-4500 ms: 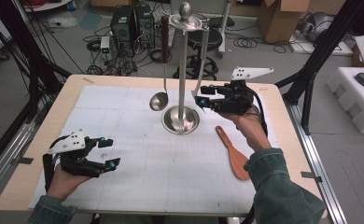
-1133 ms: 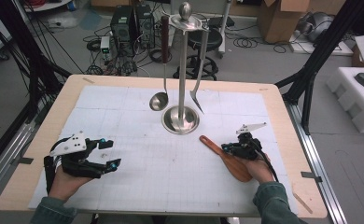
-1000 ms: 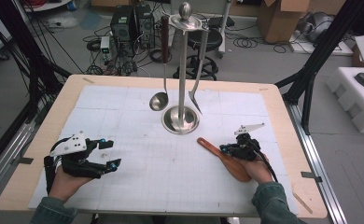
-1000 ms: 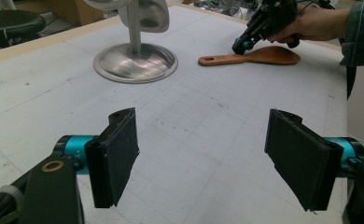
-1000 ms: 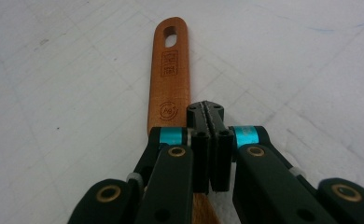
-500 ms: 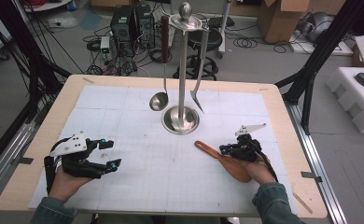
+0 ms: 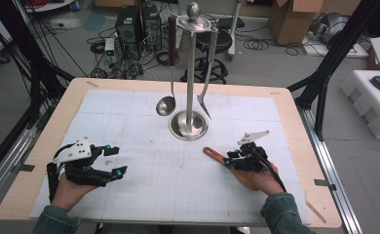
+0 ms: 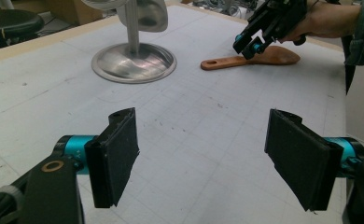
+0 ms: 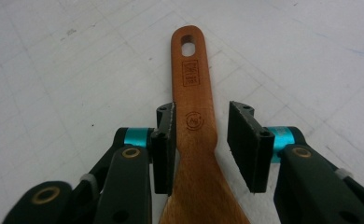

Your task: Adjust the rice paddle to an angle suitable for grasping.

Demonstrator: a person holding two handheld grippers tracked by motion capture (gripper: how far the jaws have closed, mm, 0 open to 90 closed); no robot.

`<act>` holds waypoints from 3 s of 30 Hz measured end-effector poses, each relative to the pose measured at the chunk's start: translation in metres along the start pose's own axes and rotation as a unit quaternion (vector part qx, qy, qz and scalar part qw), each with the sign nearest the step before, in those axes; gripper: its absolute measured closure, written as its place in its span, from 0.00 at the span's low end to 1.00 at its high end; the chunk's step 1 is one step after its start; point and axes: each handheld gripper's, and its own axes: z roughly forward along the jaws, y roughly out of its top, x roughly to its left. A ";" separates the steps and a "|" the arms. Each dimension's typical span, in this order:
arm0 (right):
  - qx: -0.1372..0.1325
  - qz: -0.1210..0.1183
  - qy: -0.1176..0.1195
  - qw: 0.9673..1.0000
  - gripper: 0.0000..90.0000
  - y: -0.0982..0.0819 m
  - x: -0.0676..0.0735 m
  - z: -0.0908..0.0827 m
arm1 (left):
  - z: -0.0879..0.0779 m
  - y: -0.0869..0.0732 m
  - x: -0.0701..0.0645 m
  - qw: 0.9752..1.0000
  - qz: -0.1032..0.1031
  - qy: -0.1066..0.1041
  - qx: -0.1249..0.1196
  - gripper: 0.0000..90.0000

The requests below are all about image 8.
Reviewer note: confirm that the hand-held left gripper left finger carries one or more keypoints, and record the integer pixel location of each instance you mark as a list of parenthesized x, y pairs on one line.
[(118, 155)]

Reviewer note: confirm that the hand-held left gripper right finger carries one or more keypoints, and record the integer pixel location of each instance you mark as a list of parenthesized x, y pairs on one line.
[(298, 158)]

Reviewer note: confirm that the wooden rice paddle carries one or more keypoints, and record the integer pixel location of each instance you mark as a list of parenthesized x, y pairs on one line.
[(273, 56)]

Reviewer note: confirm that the steel utensil stand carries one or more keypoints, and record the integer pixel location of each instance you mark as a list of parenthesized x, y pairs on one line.
[(133, 63)]

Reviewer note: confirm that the white grid mat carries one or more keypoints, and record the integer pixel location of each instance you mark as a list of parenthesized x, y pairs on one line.
[(202, 124)]

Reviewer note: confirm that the cardboard box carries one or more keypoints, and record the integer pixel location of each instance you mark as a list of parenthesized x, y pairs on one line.
[(74, 11)]

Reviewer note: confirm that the black round stool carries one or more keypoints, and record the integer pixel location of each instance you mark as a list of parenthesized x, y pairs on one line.
[(9, 23)]

